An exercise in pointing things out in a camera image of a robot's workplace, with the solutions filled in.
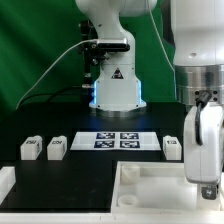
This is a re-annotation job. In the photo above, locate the black camera stand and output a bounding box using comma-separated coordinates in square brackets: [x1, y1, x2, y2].
[79, 20, 98, 99]

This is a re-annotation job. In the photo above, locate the white marker plate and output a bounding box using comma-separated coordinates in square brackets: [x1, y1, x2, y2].
[71, 132, 161, 151]

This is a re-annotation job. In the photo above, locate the white front rail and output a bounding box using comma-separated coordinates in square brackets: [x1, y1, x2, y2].
[0, 212, 224, 224]

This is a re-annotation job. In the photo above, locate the grey camera cable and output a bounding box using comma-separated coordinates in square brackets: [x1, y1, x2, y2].
[15, 39, 98, 110]

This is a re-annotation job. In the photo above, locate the black cable on table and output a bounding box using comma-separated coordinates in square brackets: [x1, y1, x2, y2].
[19, 85, 93, 108]

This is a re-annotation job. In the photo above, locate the silver camera on stand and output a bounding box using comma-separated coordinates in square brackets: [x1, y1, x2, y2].
[97, 38, 130, 52]

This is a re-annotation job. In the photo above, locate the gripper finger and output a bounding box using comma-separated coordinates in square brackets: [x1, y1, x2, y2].
[201, 185, 217, 200]

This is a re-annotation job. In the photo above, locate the white left obstacle block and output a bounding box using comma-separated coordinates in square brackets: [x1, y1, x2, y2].
[0, 166, 16, 205]

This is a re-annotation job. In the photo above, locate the white square tabletop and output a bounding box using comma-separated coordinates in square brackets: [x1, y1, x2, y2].
[111, 161, 224, 214]

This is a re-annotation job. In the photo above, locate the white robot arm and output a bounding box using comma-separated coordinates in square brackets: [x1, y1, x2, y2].
[75, 0, 224, 200]

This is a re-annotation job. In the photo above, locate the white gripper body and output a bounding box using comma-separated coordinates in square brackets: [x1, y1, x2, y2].
[183, 103, 224, 184]

